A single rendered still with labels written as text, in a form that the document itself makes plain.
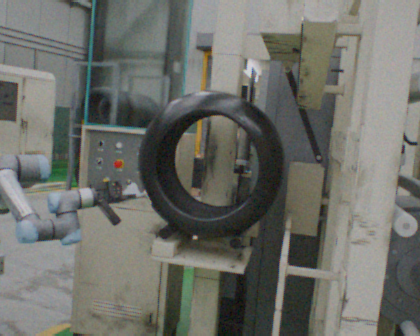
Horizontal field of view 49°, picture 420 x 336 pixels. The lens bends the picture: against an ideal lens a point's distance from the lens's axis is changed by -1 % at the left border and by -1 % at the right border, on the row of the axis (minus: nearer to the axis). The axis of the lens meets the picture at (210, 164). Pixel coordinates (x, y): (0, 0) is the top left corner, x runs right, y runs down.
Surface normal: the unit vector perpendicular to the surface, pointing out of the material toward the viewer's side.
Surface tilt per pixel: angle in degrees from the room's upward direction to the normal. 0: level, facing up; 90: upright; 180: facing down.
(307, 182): 90
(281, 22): 90
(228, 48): 90
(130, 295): 90
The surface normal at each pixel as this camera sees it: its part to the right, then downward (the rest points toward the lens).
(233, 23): -0.19, 0.07
